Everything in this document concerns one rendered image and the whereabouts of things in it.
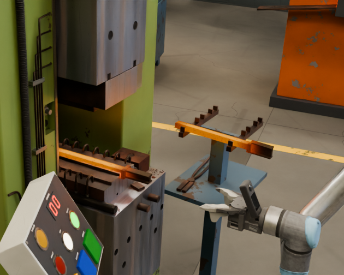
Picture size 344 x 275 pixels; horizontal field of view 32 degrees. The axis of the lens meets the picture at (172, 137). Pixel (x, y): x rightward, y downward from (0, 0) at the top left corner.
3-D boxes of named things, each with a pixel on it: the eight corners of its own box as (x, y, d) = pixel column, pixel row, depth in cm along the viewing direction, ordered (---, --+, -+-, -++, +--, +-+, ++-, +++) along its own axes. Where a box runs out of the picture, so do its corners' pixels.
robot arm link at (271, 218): (277, 217, 180) (286, 203, 188) (262, 213, 182) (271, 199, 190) (273, 241, 184) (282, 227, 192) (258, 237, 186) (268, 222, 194)
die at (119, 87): (136, 91, 202) (137, 65, 198) (105, 110, 185) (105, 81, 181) (36, 68, 218) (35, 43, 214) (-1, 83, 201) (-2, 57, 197)
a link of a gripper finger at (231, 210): (217, 215, 186) (244, 214, 187) (217, 210, 185) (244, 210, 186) (214, 207, 190) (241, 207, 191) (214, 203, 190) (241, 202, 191)
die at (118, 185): (133, 183, 217) (134, 162, 213) (104, 207, 200) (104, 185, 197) (40, 154, 233) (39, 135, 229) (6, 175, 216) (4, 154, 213)
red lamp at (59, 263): (71, 269, 145) (70, 255, 143) (59, 280, 141) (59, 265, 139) (60, 265, 146) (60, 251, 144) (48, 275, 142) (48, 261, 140)
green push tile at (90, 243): (102, 247, 169) (89, 227, 166) (98, 263, 162) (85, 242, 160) (96, 250, 169) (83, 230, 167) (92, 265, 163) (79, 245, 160)
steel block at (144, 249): (160, 265, 245) (166, 171, 226) (112, 322, 214) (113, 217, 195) (49, 226, 266) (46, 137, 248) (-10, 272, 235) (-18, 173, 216)
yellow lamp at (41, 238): (53, 243, 142) (52, 228, 140) (40, 253, 138) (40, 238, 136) (42, 239, 143) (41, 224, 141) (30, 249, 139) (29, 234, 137)
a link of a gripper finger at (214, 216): (200, 224, 188) (228, 224, 190) (201, 208, 186) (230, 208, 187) (198, 219, 191) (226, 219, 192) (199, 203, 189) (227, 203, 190)
